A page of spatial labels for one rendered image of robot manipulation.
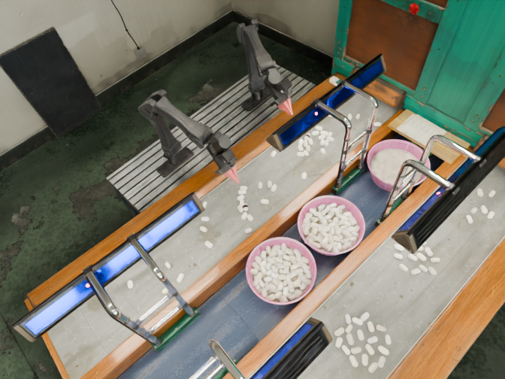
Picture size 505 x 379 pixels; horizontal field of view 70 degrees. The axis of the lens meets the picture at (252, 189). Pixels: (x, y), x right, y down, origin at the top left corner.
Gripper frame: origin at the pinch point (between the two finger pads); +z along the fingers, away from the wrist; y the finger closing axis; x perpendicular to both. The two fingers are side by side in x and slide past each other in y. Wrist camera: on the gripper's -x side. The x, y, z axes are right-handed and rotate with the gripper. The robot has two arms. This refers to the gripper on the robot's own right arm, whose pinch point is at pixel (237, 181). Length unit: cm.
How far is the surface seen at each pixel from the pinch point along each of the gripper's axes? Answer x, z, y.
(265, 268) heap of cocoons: -16.8, 31.3, -16.0
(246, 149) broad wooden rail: 13.5, -7.9, 17.3
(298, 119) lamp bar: -30.1, -9.2, 23.4
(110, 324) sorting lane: -1, 14, -72
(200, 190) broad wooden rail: 11.8, -5.1, -12.8
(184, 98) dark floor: 161, -61, 56
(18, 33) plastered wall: 132, -149, -25
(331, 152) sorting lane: -3.7, 15.3, 45.5
